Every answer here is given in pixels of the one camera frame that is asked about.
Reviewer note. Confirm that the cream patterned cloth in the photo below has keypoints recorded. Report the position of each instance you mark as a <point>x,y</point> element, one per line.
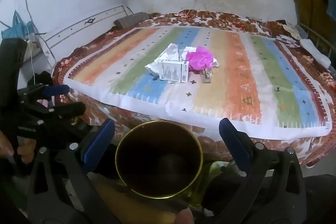
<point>292,31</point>

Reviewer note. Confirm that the white folded cloth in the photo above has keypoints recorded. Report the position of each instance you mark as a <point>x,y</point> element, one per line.
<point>315,52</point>

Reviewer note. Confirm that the white paper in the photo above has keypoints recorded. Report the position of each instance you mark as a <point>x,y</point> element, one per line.
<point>172,52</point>

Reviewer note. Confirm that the small crumpled wrapper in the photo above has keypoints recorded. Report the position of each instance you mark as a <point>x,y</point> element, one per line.
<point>206,77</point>

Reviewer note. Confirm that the dark bin with gold rim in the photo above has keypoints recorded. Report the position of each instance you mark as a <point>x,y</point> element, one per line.
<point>157,158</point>

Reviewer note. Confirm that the grey folded cloth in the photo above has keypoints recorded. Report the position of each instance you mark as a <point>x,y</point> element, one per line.
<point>130,19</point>

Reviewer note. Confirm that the striped woven mat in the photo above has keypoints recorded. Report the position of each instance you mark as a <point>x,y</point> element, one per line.
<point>236,87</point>

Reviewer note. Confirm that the white headboard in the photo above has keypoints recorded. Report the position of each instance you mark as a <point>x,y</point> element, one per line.
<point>78,27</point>

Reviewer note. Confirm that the white cardboard box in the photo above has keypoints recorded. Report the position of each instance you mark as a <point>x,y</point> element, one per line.
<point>173,71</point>

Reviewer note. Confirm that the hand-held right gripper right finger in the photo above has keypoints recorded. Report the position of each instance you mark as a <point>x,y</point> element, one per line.
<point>234,144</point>

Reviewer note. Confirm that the brown floral blanket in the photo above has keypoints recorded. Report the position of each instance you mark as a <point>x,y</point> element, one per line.
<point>228,19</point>

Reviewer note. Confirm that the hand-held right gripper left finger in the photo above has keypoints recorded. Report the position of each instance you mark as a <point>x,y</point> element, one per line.
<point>97,144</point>

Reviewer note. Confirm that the small white sachets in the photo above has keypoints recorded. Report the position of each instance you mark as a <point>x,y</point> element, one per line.
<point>286,39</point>

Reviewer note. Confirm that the green patterned cloth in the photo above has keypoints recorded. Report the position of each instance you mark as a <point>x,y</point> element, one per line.
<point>211,167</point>

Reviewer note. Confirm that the person's left hand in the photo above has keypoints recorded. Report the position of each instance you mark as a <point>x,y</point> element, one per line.
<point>26,151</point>

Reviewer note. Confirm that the blue plastic bag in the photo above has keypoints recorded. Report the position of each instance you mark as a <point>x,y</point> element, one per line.
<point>15,28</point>

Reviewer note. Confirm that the pink plastic bag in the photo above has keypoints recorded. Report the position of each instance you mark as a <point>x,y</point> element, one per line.
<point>198,57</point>

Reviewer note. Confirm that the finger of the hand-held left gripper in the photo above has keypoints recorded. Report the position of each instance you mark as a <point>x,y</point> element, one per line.
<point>68,109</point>
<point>56,90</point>

